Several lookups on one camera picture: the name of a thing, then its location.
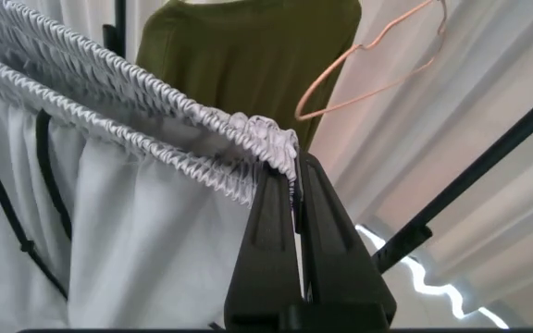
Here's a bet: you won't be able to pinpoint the black clothes rack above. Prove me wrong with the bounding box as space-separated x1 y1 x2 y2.
102 0 533 275

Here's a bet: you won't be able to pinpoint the pink clothes hanger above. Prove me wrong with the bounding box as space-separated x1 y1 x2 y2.
293 0 448 122

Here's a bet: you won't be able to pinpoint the pale grey shorts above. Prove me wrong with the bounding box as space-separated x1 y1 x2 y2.
0 0 301 332

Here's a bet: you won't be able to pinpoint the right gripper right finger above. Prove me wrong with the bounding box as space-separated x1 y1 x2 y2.
296 152 396 330

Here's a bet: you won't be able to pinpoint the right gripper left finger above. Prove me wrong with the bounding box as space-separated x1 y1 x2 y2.
224 164 304 330

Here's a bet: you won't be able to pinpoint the green long-sleeved shirt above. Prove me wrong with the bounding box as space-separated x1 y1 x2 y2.
135 0 363 152

